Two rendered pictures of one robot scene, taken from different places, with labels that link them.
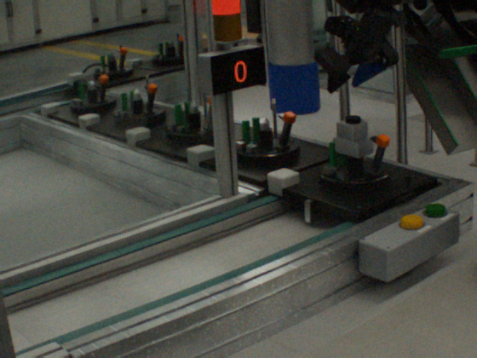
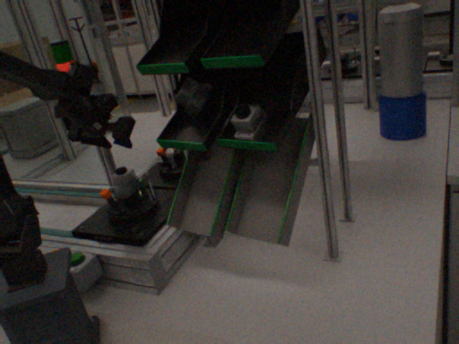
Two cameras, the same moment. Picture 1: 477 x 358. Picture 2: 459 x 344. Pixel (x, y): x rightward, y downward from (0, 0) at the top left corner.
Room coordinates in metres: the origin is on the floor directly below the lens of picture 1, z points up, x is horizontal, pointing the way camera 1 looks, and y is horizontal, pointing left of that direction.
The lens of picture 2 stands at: (1.34, -1.32, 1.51)
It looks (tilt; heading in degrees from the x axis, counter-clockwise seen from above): 24 degrees down; 69
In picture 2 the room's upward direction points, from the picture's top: 12 degrees counter-clockwise
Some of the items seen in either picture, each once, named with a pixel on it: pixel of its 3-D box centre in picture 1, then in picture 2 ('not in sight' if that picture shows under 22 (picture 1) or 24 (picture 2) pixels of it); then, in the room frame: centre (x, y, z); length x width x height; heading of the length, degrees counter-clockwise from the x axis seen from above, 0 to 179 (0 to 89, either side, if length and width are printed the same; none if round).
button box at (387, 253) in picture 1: (411, 240); (59, 267); (1.25, -0.29, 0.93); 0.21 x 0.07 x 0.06; 129
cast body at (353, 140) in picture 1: (349, 134); (126, 178); (1.48, -0.22, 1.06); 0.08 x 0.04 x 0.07; 39
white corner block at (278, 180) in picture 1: (284, 182); not in sight; (1.49, -0.09, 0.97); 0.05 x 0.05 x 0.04; 39
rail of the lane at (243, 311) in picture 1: (309, 277); (28, 249); (1.19, -0.11, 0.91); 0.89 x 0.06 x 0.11; 129
